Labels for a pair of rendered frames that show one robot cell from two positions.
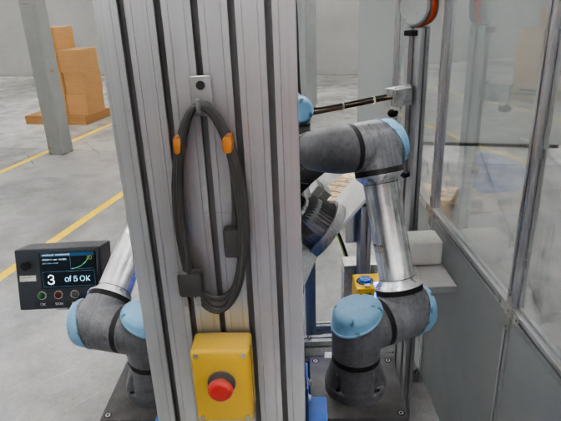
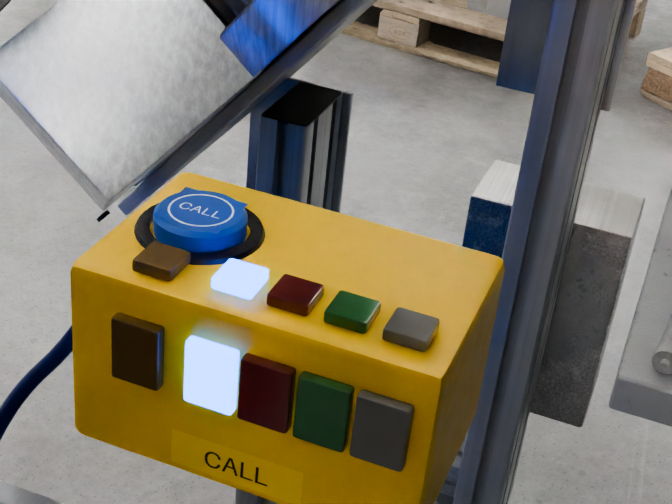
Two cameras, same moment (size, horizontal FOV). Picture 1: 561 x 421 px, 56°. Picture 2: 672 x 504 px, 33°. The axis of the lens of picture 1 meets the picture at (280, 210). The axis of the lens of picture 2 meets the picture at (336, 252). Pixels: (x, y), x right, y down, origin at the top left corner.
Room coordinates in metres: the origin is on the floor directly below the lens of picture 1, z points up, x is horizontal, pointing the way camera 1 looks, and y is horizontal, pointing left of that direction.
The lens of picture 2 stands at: (1.14, -0.46, 1.32)
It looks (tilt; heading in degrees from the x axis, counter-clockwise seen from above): 31 degrees down; 19
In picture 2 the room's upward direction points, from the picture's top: 6 degrees clockwise
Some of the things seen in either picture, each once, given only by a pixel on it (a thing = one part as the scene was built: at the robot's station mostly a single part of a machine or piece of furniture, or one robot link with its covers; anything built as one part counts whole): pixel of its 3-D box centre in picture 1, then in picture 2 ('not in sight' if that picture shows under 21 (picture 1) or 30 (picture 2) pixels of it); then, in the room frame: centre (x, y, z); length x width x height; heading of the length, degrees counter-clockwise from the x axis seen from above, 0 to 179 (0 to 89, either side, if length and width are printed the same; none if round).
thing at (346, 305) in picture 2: not in sight; (352, 311); (1.49, -0.35, 1.08); 0.02 x 0.02 x 0.01; 1
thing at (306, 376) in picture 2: not in sight; (322, 411); (1.46, -0.35, 1.04); 0.02 x 0.01 x 0.03; 91
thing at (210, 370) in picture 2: not in sight; (211, 375); (1.46, -0.30, 1.04); 0.02 x 0.01 x 0.03; 91
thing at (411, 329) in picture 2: not in sight; (411, 329); (1.49, -0.37, 1.08); 0.02 x 0.02 x 0.01; 1
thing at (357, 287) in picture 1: (378, 293); (287, 356); (1.52, -0.31, 1.02); 0.16 x 0.10 x 0.11; 91
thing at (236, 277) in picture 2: not in sight; (240, 278); (1.49, -0.30, 1.08); 0.02 x 0.02 x 0.01; 1
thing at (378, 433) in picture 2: not in sight; (381, 430); (1.46, -0.37, 1.04); 0.02 x 0.01 x 0.03; 91
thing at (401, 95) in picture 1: (399, 96); not in sight; (2.24, -0.52, 1.53); 0.10 x 0.07 x 0.09; 126
